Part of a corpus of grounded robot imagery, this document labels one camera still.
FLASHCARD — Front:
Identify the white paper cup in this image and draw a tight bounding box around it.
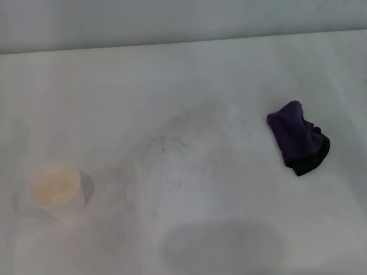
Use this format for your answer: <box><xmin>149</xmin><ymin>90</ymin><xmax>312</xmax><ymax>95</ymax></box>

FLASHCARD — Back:
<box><xmin>26</xmin><ymin>161</ymin><xmax>87</xmax><ymax>222</ymax></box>

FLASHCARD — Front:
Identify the purple rag with black edge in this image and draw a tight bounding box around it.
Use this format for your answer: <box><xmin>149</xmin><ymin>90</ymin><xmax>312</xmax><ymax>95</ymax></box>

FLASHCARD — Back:
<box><xmin>266</xmin><ymin>100</ymin><xmax>331</xmax><ymax>177</ymax></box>

